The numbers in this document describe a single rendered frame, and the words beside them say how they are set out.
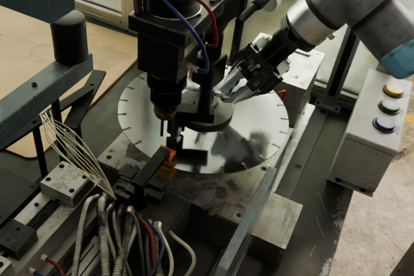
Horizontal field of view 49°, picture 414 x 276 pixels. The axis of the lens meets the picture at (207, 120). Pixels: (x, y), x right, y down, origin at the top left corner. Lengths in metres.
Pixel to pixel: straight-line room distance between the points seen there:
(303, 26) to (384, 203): 1.55
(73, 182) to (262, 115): 0.37
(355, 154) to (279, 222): 0.25
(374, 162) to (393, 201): 1.19
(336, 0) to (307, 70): 0.47
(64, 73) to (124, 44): 0.63
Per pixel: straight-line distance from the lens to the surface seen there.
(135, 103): 0.89
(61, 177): 0.85
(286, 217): 0.91
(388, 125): 1.05
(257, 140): 0.84
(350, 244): 1.98
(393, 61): 0.71
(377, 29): 0.70
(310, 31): 0.72
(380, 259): 1.99
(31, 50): 1.41
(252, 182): 0.90
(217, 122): 0.85
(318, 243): 0.98
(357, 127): 1.03
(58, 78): 0.80
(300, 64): 1.17
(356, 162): 1.05
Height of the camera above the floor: 1.52
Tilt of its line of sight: 41 degrees down
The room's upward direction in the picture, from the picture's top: 8 degrees clockwise
